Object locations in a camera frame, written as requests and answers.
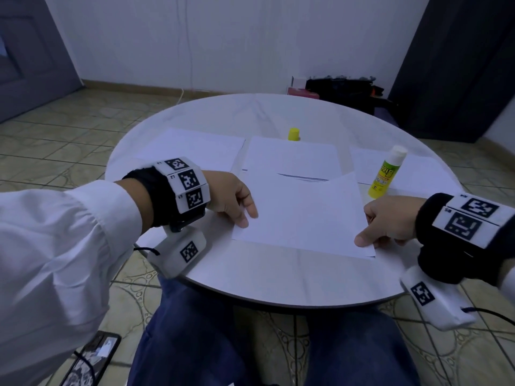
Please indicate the grey door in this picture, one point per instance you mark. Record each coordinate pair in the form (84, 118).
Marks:
(32, 52)

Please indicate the black left wristband with markers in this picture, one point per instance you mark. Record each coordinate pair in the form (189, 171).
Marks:
(173, 193)

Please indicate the pink box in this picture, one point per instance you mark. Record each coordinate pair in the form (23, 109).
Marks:
(303, 92)

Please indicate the black wardrobe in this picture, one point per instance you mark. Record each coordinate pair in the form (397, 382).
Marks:
(459, 64)

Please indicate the person's legs in blue jeans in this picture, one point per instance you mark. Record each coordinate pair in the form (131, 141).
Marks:
(201, 341)

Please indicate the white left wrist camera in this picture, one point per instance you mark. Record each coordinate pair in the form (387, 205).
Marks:
(181, 251)

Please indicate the yellow glue stick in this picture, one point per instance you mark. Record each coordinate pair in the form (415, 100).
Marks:
(386, 173)

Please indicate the person's right forearm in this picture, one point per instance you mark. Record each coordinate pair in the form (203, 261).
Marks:
(508, 285)

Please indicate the person's left hand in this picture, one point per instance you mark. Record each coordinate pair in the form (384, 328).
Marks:
(229, 197)

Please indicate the blue suitcase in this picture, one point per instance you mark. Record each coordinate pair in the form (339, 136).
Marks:
(386, 116)

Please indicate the single white paper sheet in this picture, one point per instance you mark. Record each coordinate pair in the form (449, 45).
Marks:
(290, 156)
(306, 213)

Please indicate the black wristband with markers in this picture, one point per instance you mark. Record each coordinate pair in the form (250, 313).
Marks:
(467, 237)
(173, 193)

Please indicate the black right wristband with markers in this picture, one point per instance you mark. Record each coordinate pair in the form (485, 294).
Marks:
(467, 237)

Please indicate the person's right hand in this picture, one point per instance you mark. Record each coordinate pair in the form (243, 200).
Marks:
(394, 219)

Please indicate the black bag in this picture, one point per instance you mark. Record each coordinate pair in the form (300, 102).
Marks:
(346, 88)

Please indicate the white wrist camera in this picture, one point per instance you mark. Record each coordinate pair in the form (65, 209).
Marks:
(181, 251)
(434, 297)

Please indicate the black phone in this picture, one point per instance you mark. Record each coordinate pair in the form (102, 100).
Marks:
(92, 357)

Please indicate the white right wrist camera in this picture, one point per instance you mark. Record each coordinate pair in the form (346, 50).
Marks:
(434, 297)

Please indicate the yellow glue stick cap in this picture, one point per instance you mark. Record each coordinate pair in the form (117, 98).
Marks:
(294, 134)

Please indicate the person's left forearm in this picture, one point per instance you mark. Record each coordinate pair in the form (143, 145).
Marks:
(56, 277)

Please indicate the white paper stack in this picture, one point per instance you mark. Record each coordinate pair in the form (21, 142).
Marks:
(426, 173)
(189, 148)

